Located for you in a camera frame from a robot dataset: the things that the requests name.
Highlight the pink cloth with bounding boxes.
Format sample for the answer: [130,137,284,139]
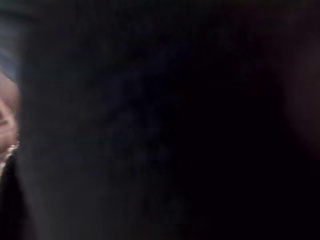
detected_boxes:
[0,72,21,154]

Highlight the dark black garment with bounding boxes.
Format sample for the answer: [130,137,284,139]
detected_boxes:
[0,0,320,240]

